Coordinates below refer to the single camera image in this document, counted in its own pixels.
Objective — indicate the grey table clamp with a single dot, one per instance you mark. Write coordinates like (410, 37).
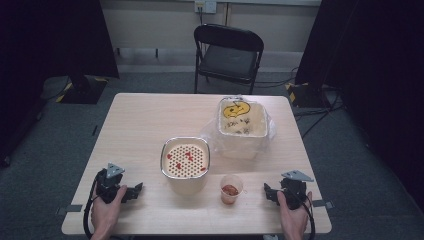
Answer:
(69, 209)
(322, 203)

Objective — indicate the white wall socket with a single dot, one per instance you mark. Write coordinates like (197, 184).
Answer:
(205, 6)

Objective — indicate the dark curtain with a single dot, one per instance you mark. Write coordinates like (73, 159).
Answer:
(50, 43)
(373, 66)

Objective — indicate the beige bin with perforated strainer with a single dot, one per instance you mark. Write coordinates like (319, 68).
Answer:
(185, 160)

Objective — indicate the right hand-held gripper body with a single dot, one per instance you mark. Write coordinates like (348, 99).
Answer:
(294, 191)

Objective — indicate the red food scraps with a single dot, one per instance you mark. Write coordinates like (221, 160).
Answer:
(230, 190)

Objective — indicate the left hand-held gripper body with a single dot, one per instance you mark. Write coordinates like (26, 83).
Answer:
(107, 186)

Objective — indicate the person's right hand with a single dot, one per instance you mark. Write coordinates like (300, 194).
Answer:
(293, 220)

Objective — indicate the black stand base striped tape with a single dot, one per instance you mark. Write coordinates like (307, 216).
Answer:
(306, 95)
(81, 90)

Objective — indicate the person's left hand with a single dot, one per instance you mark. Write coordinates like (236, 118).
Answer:
(106, 213)

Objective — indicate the clear plastic cup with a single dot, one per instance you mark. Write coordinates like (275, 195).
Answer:
(231, 190)

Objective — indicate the black folding chair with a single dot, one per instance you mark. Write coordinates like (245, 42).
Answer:
(230, 60)

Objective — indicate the beige bin with plastic bag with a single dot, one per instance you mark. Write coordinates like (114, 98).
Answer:
(243, 126)

